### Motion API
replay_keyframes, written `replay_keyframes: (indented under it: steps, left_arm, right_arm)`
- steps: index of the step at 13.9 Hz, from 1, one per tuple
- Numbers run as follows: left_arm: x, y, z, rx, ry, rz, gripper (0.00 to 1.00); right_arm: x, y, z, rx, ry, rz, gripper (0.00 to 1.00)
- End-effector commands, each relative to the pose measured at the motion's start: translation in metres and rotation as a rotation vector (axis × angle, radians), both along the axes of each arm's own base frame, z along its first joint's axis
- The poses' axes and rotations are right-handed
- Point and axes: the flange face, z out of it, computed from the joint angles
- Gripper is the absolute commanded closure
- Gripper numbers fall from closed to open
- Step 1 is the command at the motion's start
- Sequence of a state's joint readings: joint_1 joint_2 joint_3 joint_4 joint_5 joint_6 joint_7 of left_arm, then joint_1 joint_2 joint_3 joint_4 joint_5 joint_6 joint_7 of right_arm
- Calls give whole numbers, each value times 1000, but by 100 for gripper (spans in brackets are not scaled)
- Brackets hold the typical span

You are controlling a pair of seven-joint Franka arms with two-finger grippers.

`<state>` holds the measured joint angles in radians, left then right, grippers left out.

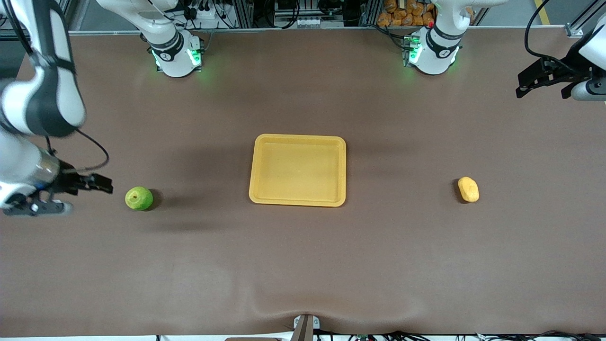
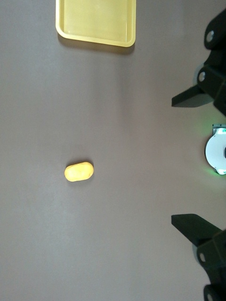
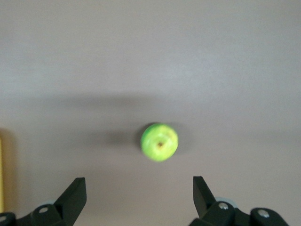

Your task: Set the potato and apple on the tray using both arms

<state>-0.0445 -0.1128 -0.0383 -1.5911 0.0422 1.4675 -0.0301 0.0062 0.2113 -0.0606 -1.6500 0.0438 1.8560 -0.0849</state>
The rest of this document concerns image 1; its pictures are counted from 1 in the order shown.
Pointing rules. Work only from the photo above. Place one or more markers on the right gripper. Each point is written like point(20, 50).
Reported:
point(67, 183)

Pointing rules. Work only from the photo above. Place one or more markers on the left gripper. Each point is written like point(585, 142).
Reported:
point(564, 73)

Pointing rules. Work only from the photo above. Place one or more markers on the green apple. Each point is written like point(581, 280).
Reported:
point(138, 199)

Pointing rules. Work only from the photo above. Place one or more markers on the yellow potato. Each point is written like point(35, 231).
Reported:
point(468, 189)

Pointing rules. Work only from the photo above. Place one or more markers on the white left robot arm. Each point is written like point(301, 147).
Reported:
point(435, 52)

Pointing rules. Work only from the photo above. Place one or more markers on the yellow plastic tray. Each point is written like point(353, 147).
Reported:
point(298, 170)

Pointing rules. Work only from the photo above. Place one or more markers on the bag of orange bread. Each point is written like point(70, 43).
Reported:
point(402, 12)

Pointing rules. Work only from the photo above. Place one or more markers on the white power strip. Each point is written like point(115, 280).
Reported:
point(203, 13)

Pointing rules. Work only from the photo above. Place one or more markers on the brown table mat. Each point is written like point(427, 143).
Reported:
point(303, 265)

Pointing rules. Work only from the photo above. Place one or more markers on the aluminium corner bracket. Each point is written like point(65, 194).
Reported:
point(574, 31)

